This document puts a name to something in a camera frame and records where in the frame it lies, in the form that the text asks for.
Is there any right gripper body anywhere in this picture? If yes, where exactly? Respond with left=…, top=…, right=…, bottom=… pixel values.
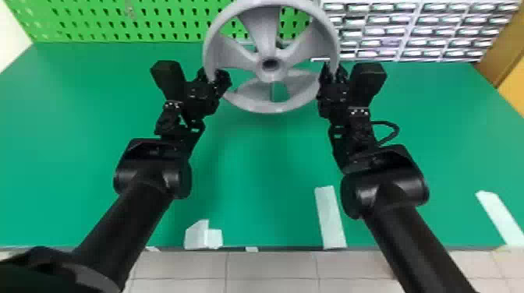
left=316, top=83, right=352, bottom=121

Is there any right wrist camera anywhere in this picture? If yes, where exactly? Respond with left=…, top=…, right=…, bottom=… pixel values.
left=347, top=62, right=388, bottom=110

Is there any black cable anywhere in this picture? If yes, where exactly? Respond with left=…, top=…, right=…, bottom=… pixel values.
left=371, top=119, right=401, bottom=146

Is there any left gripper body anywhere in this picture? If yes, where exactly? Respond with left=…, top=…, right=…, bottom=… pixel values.
left=182, top=79, right=221, bottom=122

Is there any white drawer cabinet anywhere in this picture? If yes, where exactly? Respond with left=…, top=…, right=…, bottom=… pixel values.
left=398, top=0, right=522, bottom=64
left=310, top=0, right=423, bottom=63

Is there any grey wheel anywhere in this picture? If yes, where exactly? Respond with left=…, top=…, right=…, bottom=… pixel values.
left=202, top=0, right=342, bottom=115

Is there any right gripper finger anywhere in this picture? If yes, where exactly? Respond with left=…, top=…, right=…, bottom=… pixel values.
left=318, top=62, right=335, bottom=89
left=335, top=65, right=350, bottom=86

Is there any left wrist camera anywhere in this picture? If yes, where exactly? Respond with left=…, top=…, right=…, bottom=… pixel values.
left=150, top=59, right=186, bottom=102

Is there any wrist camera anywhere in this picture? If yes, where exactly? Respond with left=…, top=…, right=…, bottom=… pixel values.
left=347, top=62, right=388, bottom=110
left=150, top=59, right=186, bottom=102

